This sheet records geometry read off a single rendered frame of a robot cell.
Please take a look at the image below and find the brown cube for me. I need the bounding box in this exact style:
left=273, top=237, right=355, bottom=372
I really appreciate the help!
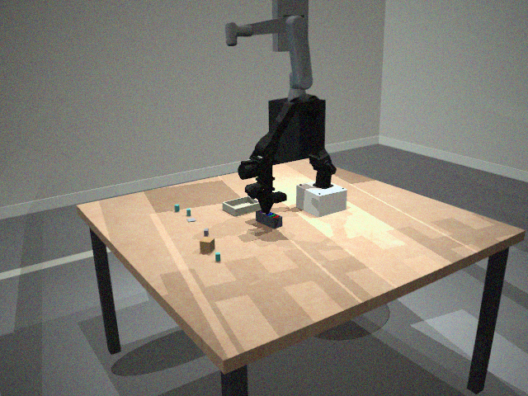
left=200, top=237, right=215, bottom=253

